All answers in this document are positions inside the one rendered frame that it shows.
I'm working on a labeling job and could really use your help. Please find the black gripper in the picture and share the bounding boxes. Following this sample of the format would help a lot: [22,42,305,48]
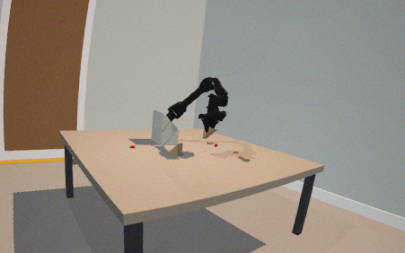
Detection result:
[198,105,223,132]

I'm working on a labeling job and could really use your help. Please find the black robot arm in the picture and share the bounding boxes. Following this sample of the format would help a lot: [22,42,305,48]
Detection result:
[165,77,229,121]

